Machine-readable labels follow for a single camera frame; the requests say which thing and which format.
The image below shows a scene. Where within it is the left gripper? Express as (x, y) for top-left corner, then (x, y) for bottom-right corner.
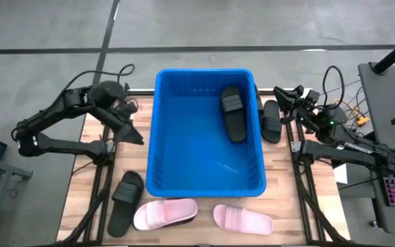
(110, 114), (145, 145)

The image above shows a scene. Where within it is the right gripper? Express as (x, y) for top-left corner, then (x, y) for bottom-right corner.
(273, 84), (322, 121)

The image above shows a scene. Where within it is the pink rubber slide sandal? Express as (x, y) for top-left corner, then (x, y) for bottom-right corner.
(212, 204), (274, 236)
(132, 198), (199, 231)

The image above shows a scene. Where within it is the blue plastic bin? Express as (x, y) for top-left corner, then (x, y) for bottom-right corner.
(145, 67), (267, 199)

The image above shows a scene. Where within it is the grey desk with monitor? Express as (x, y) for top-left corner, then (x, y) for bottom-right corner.
(334, 61), (395, 237)

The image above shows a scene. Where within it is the black metal pole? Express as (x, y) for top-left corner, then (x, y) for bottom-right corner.
(371, 30), (395, 75)

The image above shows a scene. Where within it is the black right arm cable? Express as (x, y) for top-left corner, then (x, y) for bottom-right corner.
(322, 64), (346, 111)

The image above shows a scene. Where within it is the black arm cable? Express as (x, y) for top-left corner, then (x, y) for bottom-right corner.
(322, 64), (346, 111)
(62, 63), (136, 91)

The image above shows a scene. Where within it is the yellow floor cable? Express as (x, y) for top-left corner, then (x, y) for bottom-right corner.
(332, 98), (372, 129)

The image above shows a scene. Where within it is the black aluminium table frame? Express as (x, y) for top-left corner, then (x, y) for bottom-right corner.
(58, 88), (348, 247)

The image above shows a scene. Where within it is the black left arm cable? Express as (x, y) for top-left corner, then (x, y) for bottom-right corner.
(62, 63), (136, 91)

